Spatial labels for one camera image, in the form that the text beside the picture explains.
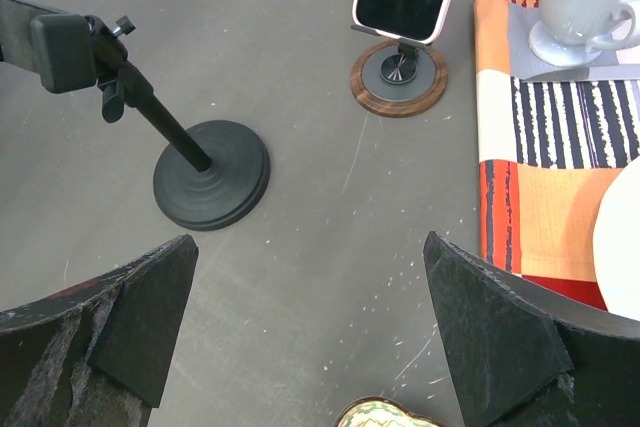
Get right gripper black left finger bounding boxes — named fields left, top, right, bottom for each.
left=1, top=235, right=199, bottom=426

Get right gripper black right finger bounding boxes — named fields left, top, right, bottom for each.
left=423, top=232, right=639, bottom=426

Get black round-base phone stand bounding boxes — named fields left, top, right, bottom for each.
left=1, top=0, right=271, bottom=231

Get grey phone stand copper base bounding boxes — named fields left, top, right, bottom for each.
left=350, top=38, right=448, bottom=118

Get floral patterned small dish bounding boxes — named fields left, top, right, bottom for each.
left=334, top=396, right=442, bottom=427

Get white paper plate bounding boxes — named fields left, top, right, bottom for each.
left=593, top=159, right=639, bottom=320

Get patterned orange placemat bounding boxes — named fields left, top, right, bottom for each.
left=474, top=0, right=639, bottom=309

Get light blue mug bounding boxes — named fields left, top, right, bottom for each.
left=528, top=0, right=639, bottom=68

